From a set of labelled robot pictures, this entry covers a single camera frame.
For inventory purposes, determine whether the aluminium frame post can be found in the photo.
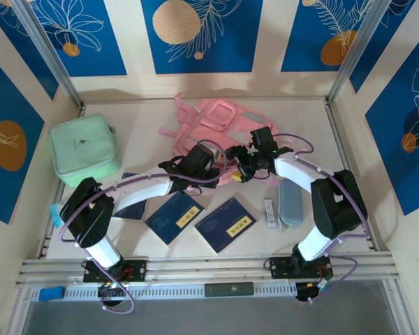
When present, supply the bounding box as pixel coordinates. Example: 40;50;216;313
328;0;394;102
12;0;83;107

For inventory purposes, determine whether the pink student backpack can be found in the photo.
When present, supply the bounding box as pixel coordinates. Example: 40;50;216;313
156;92;284;188

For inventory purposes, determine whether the small white tube box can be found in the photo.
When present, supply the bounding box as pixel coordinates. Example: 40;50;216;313
263;197;279;230

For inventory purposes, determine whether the grey-blue oval pencil case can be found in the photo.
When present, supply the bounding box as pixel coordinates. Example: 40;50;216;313
277;178;304;228

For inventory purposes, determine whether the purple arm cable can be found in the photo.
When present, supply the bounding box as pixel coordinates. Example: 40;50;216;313
274;133;373;304
57;139;228;315

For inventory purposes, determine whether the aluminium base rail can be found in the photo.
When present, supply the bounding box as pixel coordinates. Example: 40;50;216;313
15;253;401;285

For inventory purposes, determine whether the grey slotted cable duct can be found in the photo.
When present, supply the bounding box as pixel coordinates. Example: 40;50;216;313
31;282;297;301

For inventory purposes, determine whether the mint green square lunch bag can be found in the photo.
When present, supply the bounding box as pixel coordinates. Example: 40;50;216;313
47;113;122;188

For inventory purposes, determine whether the light blue tissue pack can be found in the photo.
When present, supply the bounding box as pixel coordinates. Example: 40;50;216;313
50;203;63;228

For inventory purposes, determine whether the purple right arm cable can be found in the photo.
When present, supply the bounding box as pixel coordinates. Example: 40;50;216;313
274;133;373;304

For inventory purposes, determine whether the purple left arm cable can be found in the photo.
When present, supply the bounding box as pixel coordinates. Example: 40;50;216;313
57;139;228;315

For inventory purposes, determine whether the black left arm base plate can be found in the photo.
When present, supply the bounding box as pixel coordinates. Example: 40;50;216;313
82;258;149;283

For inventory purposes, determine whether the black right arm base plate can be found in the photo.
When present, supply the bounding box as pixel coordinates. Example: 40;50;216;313
269;256;332;280

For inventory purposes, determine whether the navy notebook with yellow label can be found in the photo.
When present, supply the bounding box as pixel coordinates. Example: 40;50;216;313
194;197;258;256
111;172;147;221
145;191;206;246

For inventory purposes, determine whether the black cable mount bracket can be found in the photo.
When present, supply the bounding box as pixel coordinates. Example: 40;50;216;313
295;281;328;304
96;283;126;308

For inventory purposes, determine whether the small blue block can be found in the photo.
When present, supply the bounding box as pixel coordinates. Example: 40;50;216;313
38;285;64;302

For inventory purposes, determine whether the dark rectangular sensor bar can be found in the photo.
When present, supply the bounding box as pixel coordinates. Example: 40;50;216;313
204;282;255;298

